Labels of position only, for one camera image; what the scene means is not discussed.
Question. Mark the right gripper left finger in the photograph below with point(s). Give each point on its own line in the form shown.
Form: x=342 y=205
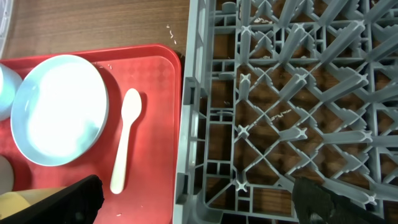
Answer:
x=77 y=203

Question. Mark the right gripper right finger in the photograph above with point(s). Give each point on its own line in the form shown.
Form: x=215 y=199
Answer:
x=315 y=204

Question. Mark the yellow plastic cup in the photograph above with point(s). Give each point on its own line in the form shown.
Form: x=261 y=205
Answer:
x=13 y=202

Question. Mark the light blue plate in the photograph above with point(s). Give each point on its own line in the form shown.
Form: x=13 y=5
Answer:
x=59 y=110

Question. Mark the white plastic spoon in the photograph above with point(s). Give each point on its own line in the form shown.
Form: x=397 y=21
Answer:
x=130 y=111

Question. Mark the light blue rice bowl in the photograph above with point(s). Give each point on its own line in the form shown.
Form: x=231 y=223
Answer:
x=10 y=82

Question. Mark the grey dishwasher rack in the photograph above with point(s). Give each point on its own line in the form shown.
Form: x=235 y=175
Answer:
x=277 y=91

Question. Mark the red serving tray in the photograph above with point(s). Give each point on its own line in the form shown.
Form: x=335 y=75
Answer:
x=155 y=72

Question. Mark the mint green empty bowl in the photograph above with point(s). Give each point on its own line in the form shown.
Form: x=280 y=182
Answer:
x=6 y=176

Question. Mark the clear plastic bin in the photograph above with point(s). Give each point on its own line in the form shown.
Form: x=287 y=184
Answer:
x=6 y=9

